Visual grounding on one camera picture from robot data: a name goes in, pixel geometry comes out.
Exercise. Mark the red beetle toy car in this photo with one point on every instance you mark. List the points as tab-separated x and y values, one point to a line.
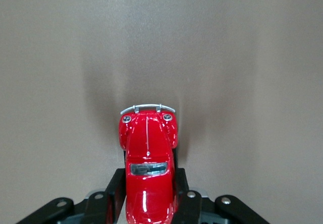
149	158

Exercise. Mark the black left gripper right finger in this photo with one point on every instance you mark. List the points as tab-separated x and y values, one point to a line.
188	206

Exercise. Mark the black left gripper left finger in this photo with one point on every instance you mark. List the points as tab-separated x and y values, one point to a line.
114	191

